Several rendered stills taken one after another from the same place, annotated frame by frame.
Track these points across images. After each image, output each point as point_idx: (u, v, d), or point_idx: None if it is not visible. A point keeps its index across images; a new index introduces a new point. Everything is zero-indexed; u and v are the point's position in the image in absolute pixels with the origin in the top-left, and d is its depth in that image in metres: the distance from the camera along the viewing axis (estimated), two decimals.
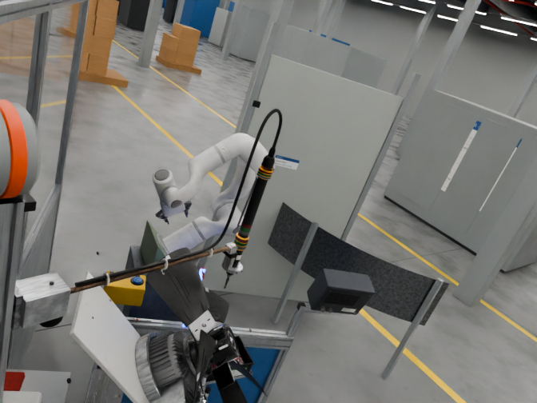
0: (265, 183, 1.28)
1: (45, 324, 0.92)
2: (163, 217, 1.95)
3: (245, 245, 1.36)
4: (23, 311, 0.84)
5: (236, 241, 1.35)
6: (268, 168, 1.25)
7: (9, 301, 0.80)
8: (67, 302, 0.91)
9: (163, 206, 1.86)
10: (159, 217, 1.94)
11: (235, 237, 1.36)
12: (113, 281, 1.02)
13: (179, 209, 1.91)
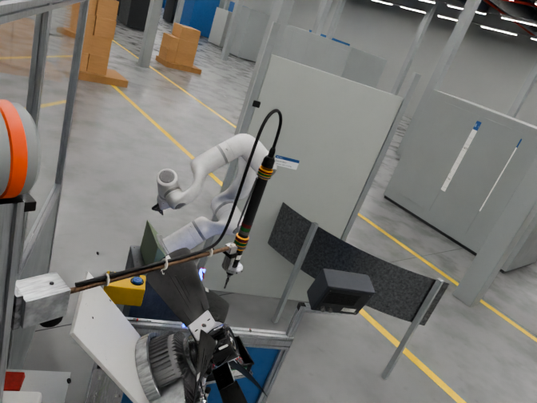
0: (265, 183, 1.28)
1: (45, 324, 0.92)
2: (158, 209, 1.95)
3: (245, 245, 1.36)
4: (24, 311, 0.84)
5: (236, 241, 1.35)
6: (268, 168, 1.25)
7: (9, 301, 0.80)
8: (67, 302, 0.91)
9: (161, 202, 1.85)
10: (155, 209, 1.93)
11: (235, 237, 1.36)
12: (113, 281, 1.02)
13: None
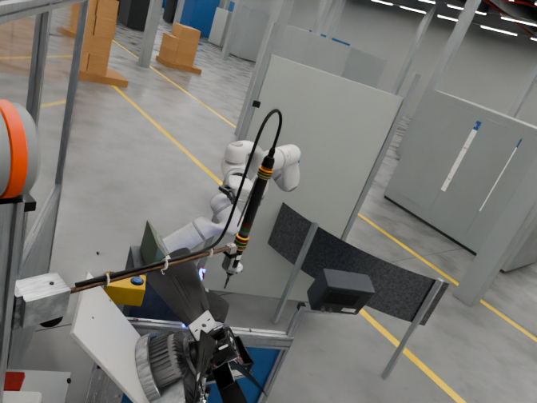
0: (265, 183, 1.28)
1: (45, 324, 0.92)
2: (228, 193, 1.40)
3: (245, 245, 1.36)
4: (24, 311, 0.84)
5: (236, 241, 1.35)
6: (268, 168, 1.25)
7: (9, 301, 0.80)
8: (67, 302, 0.91)
9: (229, 176, 1.49)
10: (224, 192, 1.41)
11: (235, 237, 1.36)
12: (113, 281, 1.02)
13: (248, 185, 1.47)
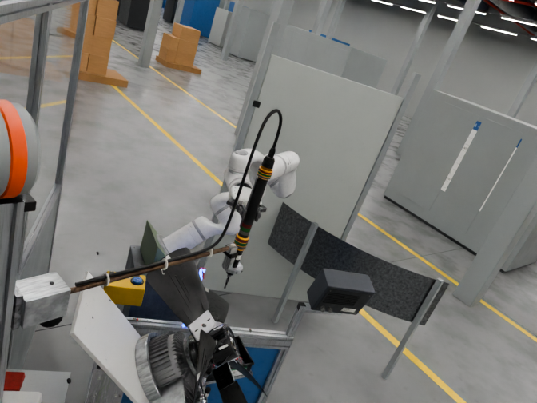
0: (265, 183, 1.28)
1: (45, 324, 0.92)
2: (237, 208, 1.34)
3: (245, 245, 1.36)
4: (23, 311, 0.84)
5: (236, 241, 1.35)
6: (268, 168, 1.25)
7: (9, 301, 0.80)
8: (67, 302, 0.91)
9: (232, 186, 1.43)
10: None
11: (235, 237, 1.36)
12: (113, 281, 1.02)
13: None
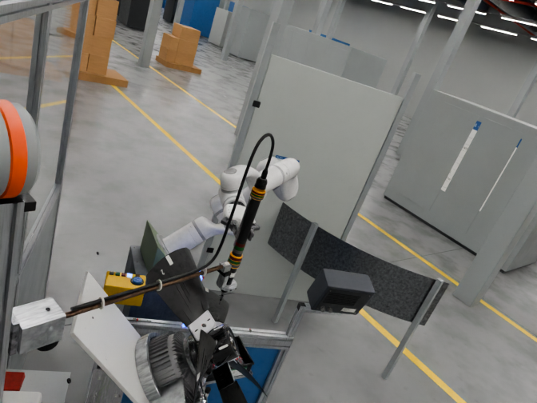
0: (258, 204, 1.30)
1: (41, 348, 0.95)
2: (232, 227, 1.36)
3: (239, 264, 1.39)
4: (20, 337, 0.87)
5: (229, 260, 1.38)
6: (261, 189, 1.28)
7: (9, 301, 0.80)
8: (63, 327, 0.93)
9: (227, 205, 1.45)
10: (228, 225, 1.37)
11: (228, 255, 1.39)
12: (108, 305, 1.05)
13: None
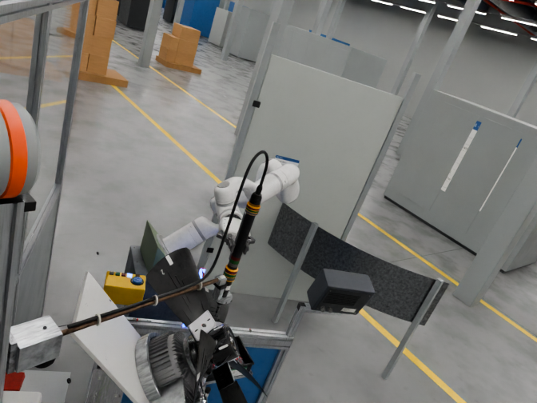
0: (253, 219, 1.32)
1: (39, 365, 0.97)
2: (227, 241, 1.38)
3: (234, 277, 1.41)
4: (17, 357, 0.89)
5: (225, 273, 1.40)
6: (256, 205, 1.30)
7: (9, 301, 0.80)
8: (60, 345, 0.95)
9: (223, 218, 1.47)
10: None
11: (224, 268, 1.41)
12: (104, 321, 1.07)
13: None
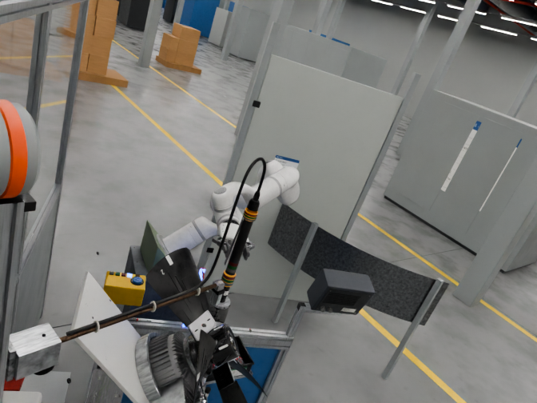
0: (251, 225, 1.33)
1: (37, 372, 0.98)
2: (222, 245, 1.39)
3: (232, 282, 1.41)
4: (17, 365, 0.89)
5: (223, 278, 1.41)
6: (253, 211, 1.31)
7: (9, 301, 0.80)
8: (58, 353, 0.96)
9: (221, 224, 1.48)
10: (218, 244, 1.40)
11: (222, 273, 1.42)
12: (102, 328, 1.07)
13: None
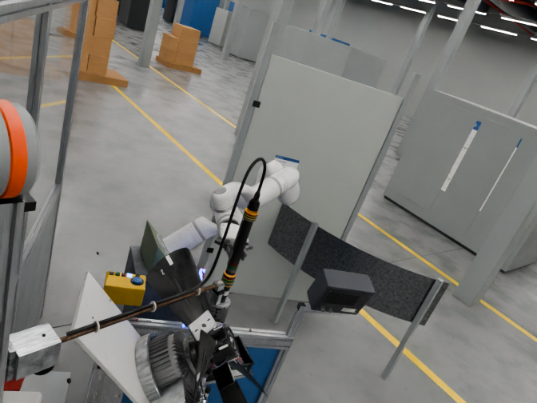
0: (251, 225, 1.33)
1: (37, 372, 0.98)
2: (225, 247, 1.39)
3: (232, 282, 1.41)
4: (17, 365, 0.89)
5: (223, 278, 1.41)
6: (253, 211, 1.31)
7: (9, 301, 0.80)
8: (58, 353, 0.96)
9: (221, 224, 1.48)
10: (222, 245, 1.40)
11: (223, 273, 1.42)
12: (102, 328, 1.07)
13: None
